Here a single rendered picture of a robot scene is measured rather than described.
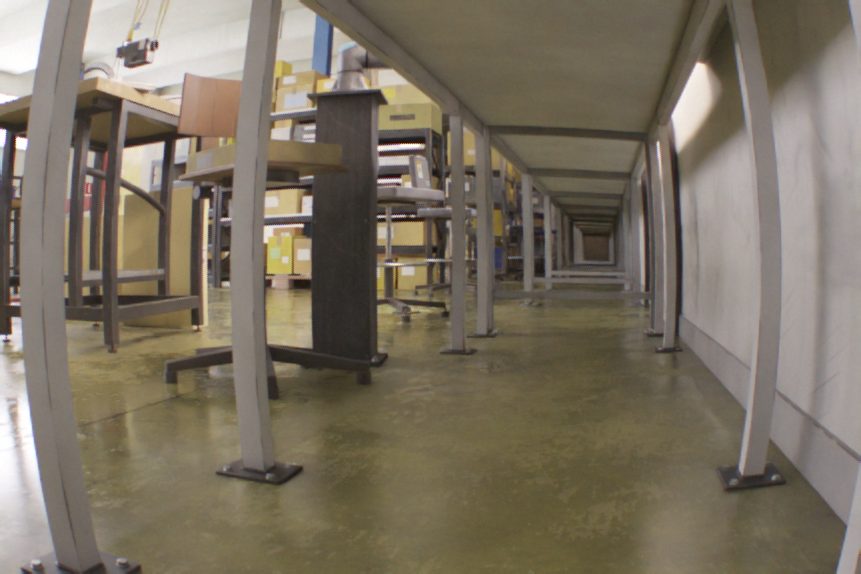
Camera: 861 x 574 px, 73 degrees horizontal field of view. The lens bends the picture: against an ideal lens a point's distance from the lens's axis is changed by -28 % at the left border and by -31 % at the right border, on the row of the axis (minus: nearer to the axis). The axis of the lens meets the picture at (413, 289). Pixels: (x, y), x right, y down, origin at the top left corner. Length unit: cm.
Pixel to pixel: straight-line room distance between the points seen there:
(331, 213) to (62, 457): 184
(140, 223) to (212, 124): 145
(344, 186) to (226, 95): 51
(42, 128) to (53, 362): 23
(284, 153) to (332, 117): 54
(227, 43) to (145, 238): 864
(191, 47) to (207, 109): 1019
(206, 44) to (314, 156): 1039
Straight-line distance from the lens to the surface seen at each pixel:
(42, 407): 71
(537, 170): 509
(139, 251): 369
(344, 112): 245
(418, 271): 731
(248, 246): 112
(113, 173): 264
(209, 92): 233
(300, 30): 1154
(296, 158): 197
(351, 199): 241
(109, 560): 80
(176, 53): 1265
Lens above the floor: 33
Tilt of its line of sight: 3 degrees down
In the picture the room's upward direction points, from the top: straight up
